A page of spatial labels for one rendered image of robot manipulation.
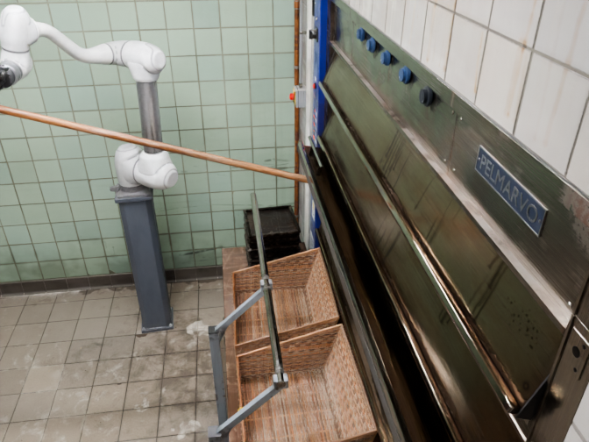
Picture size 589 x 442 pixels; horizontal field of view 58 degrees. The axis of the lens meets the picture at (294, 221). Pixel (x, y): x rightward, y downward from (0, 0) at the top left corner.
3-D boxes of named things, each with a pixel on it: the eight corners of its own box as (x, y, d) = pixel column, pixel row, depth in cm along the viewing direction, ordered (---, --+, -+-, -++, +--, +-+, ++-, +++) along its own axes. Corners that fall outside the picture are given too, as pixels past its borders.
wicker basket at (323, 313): (320, 286, 296) (321, 245, 282) (338, 361, 249) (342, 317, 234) (232, 293, 291) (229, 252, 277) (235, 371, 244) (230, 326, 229)
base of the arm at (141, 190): (111, 184, 310) (109, 175, 307) (151, 181, 314) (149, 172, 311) (109, 199, 294) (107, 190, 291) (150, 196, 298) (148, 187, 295)
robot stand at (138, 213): (142, 313, 364) (117, 183, 311) (173, 309, 367) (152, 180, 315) (141, 333, 347) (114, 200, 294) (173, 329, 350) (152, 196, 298)
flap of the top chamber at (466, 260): (326, 87, 239) (343, 44, 231) (527, 417, 89) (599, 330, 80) (317, 84, 238) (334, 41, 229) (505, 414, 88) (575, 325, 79)
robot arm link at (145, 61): (155, 178, 302) (184, 188, 292) (133, 188, 289) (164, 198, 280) (140, 37, 265) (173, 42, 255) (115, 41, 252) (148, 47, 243)
